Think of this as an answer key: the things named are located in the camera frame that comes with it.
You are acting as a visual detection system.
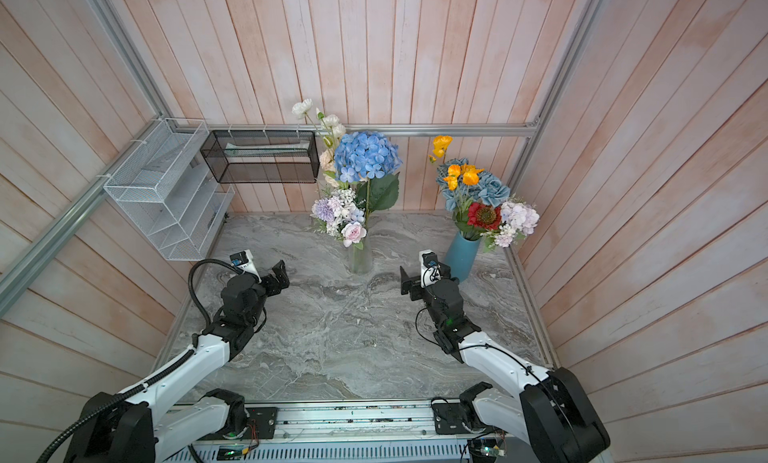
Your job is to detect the teal ceramic vase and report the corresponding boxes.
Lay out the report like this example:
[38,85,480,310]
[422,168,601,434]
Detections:
[441,232,481,282]

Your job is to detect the clear glass vase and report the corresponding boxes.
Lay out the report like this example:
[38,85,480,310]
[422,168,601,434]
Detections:
[347,238,373,274]

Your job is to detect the red gerbera flower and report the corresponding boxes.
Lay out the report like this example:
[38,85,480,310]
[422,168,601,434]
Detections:
[467,202,502,230]

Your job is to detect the small lilac flower spray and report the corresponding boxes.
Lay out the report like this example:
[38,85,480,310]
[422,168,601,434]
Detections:
[310,188,367,250]

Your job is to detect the lilac white flower bunch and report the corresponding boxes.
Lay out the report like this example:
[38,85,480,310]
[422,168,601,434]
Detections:
[484,200,540,251]

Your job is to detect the dusty blue rose bunch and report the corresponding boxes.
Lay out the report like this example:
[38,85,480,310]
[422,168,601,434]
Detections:
[439,169,511,211]

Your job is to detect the yellow flower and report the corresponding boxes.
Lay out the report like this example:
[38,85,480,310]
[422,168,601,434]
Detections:
[428,135,484,192]

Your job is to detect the blue hydrangea flower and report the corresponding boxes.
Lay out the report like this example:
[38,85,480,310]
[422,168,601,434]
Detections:
[333,131,403,226]

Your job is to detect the white poppy flower stem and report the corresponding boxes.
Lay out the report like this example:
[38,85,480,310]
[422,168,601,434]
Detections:
[291,98,346,148]

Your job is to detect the cream peach carnation bunch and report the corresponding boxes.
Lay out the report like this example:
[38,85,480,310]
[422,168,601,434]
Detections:
[319,148,340,188]

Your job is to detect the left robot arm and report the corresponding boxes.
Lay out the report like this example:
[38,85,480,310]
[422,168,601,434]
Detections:
[39,251,290,462]

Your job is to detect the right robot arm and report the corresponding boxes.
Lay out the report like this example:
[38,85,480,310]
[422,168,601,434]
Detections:
[400,262,611,462]

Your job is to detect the black mesh basket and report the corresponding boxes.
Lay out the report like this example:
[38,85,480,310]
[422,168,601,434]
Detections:
[201,129,320,184]

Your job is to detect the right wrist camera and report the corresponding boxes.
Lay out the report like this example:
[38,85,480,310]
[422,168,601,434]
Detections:
[419,250,442,288]

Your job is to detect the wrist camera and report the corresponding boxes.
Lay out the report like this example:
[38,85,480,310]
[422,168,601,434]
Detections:
[229,249,261,282]
[419,250,442,288]

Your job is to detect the black corrugated cable hose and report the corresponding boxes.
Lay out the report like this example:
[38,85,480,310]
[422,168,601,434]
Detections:
[35,257,247,463]

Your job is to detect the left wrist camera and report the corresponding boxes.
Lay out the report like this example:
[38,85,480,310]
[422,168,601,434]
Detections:
[229,249,261,282]

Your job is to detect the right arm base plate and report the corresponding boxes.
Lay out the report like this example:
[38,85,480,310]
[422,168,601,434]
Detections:
[429,397,483,435]

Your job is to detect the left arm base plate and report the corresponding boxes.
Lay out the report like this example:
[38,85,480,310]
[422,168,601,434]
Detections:
[201,406,278,443]

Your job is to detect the white wire mesh shelf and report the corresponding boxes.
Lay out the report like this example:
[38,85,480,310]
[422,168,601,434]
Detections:
[104,118,234,261]

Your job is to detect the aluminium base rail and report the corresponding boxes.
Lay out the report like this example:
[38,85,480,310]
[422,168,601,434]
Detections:
[101,399,613,463]

